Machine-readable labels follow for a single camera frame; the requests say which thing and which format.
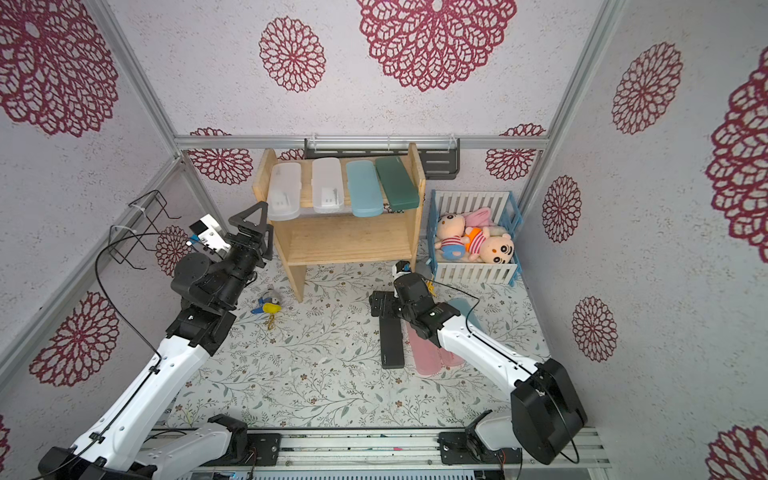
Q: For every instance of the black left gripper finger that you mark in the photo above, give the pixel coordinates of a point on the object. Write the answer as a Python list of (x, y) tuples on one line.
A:
[(268, 242), (253, 221)]

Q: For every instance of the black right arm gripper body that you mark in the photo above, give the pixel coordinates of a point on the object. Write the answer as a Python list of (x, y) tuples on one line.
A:
[(387, 305)]

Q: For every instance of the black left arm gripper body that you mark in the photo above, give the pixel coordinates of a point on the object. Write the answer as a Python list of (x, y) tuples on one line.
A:
[(249, 250)]

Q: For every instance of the black pencil case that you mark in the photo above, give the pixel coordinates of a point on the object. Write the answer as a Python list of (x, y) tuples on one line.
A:
[(391, 343)]

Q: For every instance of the pink pencil case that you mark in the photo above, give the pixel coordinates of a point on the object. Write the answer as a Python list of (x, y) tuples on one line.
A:
[(450, 360), (426, 355)]

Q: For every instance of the light teal pencil case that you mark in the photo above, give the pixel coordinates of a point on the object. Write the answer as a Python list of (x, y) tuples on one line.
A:
[(465, 308)]

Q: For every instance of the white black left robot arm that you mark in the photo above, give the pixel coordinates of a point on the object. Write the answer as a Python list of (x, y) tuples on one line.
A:
[(209, 285)]

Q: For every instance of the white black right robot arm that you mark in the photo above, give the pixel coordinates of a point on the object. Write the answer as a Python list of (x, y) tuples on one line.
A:
[(345, 355)]

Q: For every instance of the frosted white pencil case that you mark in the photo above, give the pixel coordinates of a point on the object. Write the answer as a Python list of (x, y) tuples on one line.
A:
[(284, 194), (327, 185)]

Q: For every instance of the wooden two-tier shelf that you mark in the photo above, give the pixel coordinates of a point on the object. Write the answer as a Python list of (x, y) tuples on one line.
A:
[(324, 239)]

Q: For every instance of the teal pencil case on top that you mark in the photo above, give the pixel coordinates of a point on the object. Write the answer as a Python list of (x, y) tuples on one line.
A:
[(364, 189)]

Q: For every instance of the dark green pencil case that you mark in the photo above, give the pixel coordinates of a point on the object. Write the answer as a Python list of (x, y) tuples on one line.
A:
[(398, 186)]

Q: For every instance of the pink plush doll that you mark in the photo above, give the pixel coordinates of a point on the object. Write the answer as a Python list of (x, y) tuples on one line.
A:
[(449, 236)]

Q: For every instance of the blue white toy crib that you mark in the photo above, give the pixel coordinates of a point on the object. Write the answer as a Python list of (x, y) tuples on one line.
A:
[(504, 213)]

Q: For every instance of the orange shirt plush doll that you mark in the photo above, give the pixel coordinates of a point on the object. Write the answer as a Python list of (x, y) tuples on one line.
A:
[(486, 242)]

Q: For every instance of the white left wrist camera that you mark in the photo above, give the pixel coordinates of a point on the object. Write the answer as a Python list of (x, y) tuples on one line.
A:
[(209, 233)]

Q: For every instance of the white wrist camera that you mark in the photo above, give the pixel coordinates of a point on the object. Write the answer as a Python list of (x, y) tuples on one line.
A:
[(401, 268), (209, 233)]

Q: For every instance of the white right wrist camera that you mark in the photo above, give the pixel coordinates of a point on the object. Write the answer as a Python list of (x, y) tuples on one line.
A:
[(401, 268)]

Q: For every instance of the yellow keychain by crib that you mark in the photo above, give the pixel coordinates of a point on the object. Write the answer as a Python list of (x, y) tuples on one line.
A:
[(429, 285)]

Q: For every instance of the grey yellow plush keychain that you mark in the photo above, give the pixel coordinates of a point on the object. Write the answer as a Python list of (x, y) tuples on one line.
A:
[(269, 303)]

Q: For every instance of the black wire wall rack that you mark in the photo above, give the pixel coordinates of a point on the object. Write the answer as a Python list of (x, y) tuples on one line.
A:
[(142, 223)]

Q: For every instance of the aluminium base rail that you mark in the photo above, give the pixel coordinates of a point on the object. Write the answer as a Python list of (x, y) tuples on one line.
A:
[(315, 450)]

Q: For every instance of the dark metal wall shelf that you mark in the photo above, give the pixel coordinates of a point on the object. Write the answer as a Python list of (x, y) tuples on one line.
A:
[(437, 164)]

